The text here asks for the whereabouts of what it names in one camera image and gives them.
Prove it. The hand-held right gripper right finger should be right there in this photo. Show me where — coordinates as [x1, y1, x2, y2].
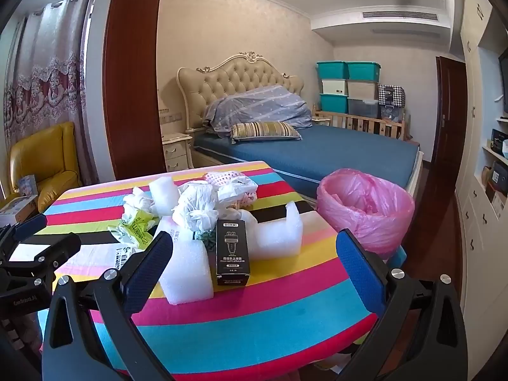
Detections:
[335, 228, 469, 381]

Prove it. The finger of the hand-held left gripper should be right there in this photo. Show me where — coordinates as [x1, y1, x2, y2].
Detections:
[0, 235, 82, 290]
[0, 213, 47, 264]

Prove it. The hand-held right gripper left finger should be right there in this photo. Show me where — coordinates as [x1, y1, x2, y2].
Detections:
[42, 230, 175, 381]

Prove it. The white courier bag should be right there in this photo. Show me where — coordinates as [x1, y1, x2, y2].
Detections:
[53, 242, 159, 286]

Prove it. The large white foam block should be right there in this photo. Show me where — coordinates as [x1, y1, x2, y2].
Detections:
[158, 222, 216, 306]

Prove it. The green printed plastic bag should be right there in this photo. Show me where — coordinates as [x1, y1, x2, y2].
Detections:
[107, 186, 161, 249]

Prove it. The pink-lined trash bin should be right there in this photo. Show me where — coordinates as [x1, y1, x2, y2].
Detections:
[317, 169, 415, 260]

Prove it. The small white foam piece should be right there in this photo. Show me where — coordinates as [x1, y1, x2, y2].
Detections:
[149, 178, 178, 207]

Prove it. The black product box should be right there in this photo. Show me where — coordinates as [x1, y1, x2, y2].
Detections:
[215, 218, 251, 286]

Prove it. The notched white foam block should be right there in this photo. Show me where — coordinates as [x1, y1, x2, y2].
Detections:
[238, 202, 304, 260]

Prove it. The pink foam fruit net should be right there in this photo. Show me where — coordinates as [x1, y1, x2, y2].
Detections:
[203, 170, 257, 209]

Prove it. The flat cardboard box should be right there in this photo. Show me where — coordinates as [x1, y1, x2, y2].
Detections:
[0, 194, 39, 229]

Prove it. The small printed box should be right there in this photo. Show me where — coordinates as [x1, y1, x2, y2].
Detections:
[18, 175, 38, 197]

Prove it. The yellow leather armchair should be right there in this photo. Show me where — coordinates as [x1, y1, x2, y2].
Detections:
[8, 122, 84, 213]

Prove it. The rainbow striped tablecloth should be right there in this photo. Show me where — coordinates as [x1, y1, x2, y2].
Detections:
[37, 161, 398, 366]

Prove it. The cream nightstand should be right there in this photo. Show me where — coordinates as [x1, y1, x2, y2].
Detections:
[162, 131, 195, 173]

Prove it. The beige tufted bed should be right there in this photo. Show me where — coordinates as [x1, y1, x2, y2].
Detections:
[177, 51, 423, 207]

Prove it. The lace patterned curtain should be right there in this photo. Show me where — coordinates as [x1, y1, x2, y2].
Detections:
[0, 0, 100, 195]

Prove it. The printed cardboard shelf box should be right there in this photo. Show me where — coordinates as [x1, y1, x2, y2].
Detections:
[492, 194, 508, 219]

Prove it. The dark storage bag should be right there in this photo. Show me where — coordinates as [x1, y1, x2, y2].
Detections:
[379, 105, 405, 122]

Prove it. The clear grey storage box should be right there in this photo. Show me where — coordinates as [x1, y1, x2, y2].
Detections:
[347, 98, 381, 119]

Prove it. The dark wooden partition panel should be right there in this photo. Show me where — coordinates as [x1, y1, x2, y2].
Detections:
[104, 0, 167, 181]

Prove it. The black safe box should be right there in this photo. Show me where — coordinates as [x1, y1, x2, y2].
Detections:
[490, 161, 508, 195]

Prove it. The striped pillow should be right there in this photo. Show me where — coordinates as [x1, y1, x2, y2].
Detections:
[230, 122, 302, 144]

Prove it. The teal storage box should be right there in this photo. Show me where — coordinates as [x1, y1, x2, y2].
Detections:
[319, 93, 350, 114]
[346, 61, 382, 82]
[316, 61, 350, 81]

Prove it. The black white checked bag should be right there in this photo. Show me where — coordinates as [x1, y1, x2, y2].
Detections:
[377, 84, 406, 106]

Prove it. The beige storage box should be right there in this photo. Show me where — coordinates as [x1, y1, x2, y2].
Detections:
[347, 80, 379, 100]

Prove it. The dark wooden door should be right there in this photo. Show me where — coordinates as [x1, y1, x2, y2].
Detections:
[431, 56, 467, 163]

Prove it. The white storage box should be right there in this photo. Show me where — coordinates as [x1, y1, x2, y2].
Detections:
[321, 78, 350, 96]

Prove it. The blue grey folded quilt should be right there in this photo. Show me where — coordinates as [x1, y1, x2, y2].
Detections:
[202, 84, 312, 136]

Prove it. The white built-in cabinet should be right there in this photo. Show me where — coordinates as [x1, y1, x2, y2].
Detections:
[454, 0, 508, 314]

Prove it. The black television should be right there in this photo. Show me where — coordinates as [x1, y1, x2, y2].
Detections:
[498, 50, 508, 116]

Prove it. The air conditioner vent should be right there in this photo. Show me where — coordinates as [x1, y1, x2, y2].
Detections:
[362, 11, 439, 22]

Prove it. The wooden crib rail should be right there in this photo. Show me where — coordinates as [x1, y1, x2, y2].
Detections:
[311, 103, 407, 140]

